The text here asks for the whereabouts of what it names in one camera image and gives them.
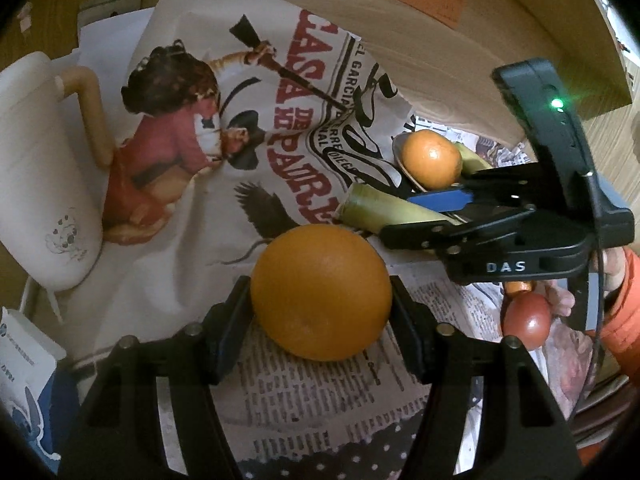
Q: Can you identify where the printed cloth with figures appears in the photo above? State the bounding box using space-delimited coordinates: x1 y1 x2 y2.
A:
64 0 417 361

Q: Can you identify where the person's right hand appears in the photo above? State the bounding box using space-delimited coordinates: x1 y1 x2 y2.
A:
545 248 627 318

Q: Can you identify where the green-yellow banana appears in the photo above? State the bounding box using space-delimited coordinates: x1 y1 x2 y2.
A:
452 142 494 175
334 182 465 237

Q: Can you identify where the dark polka-dot cloth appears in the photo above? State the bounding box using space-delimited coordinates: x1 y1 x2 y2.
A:
239 417 482 480

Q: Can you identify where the blue and white carton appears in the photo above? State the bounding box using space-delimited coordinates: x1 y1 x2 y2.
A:
0 306 69 476

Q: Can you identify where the small tangerine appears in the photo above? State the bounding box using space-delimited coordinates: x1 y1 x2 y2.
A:
401 129 463 191

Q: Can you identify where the white jug with beige handle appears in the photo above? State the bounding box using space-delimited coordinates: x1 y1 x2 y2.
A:
0 52 117 292

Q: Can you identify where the person's right forearm orange sleeve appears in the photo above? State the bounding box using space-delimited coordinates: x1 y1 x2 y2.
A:
597 249 640 377

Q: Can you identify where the newspaper sheet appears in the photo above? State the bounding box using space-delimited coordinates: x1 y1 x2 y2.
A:
215 115 593 467

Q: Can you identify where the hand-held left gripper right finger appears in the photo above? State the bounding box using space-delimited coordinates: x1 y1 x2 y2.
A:
385 275 597 480

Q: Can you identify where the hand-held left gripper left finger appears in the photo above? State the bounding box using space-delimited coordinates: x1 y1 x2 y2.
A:
59 275 252 480

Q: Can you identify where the large orange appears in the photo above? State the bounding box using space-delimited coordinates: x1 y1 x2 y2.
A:
250 224 394 361

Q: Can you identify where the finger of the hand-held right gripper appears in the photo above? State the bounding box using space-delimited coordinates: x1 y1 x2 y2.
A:
406 162 539 213
380 207 538 262

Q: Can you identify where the red apple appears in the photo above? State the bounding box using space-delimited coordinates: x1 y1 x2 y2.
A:
501 292 552 351

